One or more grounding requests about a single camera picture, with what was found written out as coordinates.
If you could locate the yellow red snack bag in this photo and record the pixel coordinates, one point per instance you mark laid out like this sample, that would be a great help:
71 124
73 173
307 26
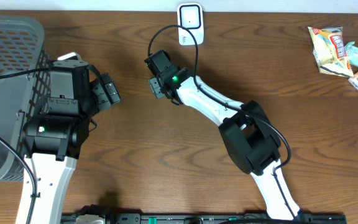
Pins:
329 51

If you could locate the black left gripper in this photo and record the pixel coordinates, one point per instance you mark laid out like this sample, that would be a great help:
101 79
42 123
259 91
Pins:
109 89

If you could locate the grey plastic mesh basket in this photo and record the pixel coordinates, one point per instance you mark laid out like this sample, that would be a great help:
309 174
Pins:
23 76

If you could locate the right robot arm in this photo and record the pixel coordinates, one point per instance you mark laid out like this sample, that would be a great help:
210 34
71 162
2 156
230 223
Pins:
251 141

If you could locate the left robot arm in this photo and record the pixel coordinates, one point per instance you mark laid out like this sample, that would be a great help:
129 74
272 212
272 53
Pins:
55 133

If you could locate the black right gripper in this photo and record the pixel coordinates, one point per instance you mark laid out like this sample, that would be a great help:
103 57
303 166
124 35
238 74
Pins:
154 88

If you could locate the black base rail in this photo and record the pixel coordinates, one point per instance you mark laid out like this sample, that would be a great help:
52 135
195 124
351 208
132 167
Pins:
98 214

